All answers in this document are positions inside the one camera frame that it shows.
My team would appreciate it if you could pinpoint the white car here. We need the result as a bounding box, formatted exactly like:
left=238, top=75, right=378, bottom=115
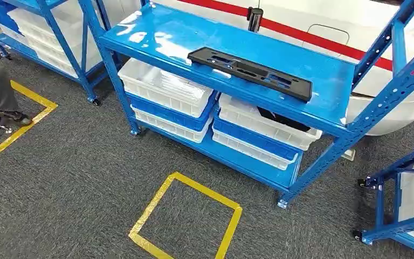
left=100, top=0, right=414, bottom=137

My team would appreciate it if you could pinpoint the black stanchion post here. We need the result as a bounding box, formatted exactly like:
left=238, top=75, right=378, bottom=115
left=246, top=6, right=265, bottom=33

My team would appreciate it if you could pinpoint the white block under car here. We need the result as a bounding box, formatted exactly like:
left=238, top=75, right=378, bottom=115
left=340, top=148, right=357, bottom=162

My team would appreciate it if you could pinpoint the white plastic crate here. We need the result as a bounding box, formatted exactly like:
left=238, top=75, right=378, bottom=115
left=218, top=93, right=323, bottom=151
left=25, top=36, right=103, bottom=79
left=130, top=105, right=215, bottom=144
left=117, top=58, right=218, bottom=119
left=212, top=128, right=299, bottom=171
left=6, top=0, right=102, bottom=54

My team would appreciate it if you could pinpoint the black plastic panel with cutouts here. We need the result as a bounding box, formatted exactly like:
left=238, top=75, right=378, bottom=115
left=187, top=46, right=314, bottom=104

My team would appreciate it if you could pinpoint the blue metal shelf rack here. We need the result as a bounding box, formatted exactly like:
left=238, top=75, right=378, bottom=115
left=352, top=138, right=414, bottom=259
left=78, top=0, right=414, bottom=210
left=0, top=0, right=112, bottom=107

